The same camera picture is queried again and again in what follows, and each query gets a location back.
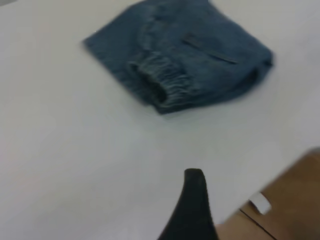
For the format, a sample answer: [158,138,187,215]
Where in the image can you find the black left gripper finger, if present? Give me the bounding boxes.
[156,168,220,240]

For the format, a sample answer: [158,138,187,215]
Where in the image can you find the blue denim pants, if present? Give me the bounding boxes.
[81,0,275,116]

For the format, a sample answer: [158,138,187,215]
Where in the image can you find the small white plastic block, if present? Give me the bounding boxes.
[248,191,273,216]

